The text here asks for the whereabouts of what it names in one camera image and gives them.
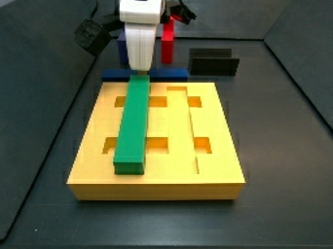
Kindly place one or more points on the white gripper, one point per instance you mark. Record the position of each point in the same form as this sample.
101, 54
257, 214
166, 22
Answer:
141, 16

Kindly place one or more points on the blue bar block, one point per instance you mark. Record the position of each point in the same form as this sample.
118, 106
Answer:
158, 75

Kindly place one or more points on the yellow slotted board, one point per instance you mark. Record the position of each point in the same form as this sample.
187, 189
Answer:
191, 162

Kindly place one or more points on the red stepped block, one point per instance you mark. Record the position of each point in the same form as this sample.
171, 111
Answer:
167, 42

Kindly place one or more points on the purple cross block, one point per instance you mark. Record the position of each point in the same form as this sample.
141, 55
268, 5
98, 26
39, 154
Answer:
123, 58

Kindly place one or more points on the green bar block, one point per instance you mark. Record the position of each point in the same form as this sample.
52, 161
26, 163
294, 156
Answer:
130, 159

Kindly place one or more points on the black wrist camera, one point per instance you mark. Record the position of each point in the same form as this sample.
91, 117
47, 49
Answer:
91, 36

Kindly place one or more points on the black angle bracket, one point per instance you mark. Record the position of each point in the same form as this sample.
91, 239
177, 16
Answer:
213, 62

